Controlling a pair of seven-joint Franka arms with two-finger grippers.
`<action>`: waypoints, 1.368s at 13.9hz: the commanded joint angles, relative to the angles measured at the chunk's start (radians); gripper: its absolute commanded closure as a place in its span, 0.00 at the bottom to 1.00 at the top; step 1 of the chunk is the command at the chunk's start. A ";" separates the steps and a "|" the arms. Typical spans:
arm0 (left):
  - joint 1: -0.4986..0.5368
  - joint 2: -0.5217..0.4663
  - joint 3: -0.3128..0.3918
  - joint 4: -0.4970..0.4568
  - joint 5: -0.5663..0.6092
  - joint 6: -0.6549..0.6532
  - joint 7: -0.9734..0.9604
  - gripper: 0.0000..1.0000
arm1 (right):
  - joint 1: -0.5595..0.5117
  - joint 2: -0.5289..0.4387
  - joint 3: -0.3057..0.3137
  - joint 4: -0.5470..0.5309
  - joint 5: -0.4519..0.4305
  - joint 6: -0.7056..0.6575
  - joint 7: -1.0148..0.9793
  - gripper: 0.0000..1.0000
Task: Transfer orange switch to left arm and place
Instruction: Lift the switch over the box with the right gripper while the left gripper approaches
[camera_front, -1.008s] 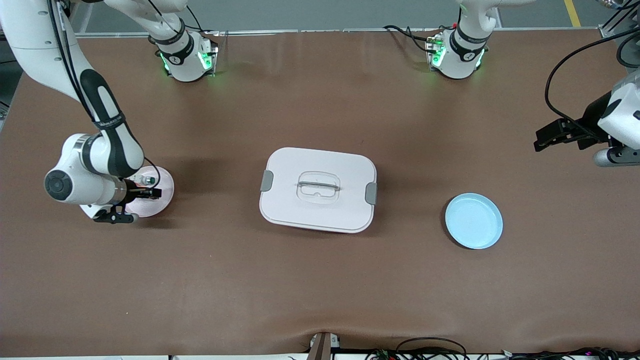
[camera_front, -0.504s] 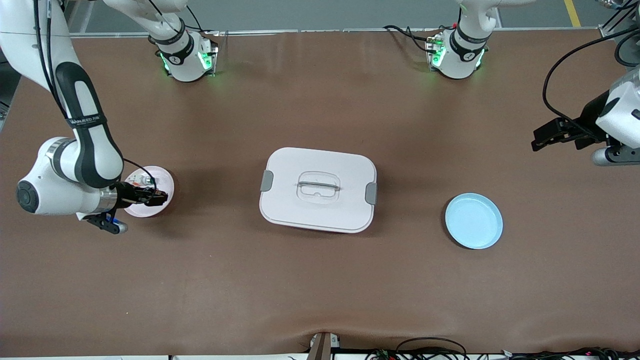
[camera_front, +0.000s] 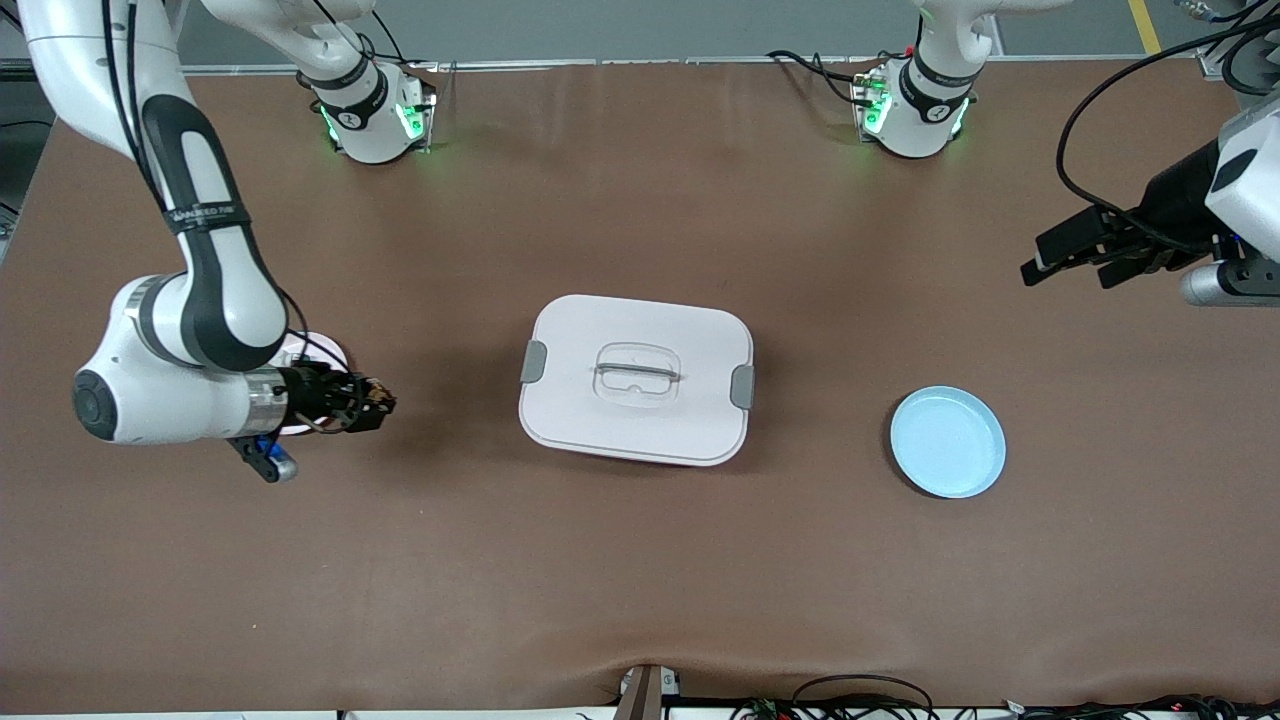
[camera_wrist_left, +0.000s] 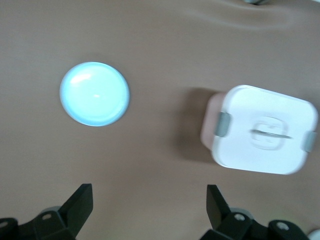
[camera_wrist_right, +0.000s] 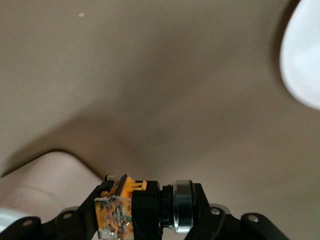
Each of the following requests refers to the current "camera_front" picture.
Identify light blue round plate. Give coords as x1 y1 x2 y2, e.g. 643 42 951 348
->
890 386 1007 500

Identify black looped cable bundle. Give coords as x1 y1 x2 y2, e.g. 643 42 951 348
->
730 675 941 720

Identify pink round plate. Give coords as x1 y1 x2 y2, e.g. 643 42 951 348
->
270 332 350 438

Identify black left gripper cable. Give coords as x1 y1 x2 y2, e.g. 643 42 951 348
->
1057 12 1280 256

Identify white lidded storage box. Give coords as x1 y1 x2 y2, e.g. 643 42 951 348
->
518 294 756 468

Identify black base cable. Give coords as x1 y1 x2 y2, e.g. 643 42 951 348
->
767 48 881 106
340 8 441 71

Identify brown camera mount post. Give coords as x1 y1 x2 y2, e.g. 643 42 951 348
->
615 663 683 720

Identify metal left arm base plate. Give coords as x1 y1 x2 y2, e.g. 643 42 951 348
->
850 72 976 141

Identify aluminium frame profile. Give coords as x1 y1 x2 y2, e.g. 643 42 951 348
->
1180 0 1280 81

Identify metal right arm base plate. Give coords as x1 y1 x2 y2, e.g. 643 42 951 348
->
318 62 438 156

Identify black right base cable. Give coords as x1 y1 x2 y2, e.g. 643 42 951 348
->
340 8 441 71

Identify black left base cable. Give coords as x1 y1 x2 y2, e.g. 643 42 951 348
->
767 48 881 106

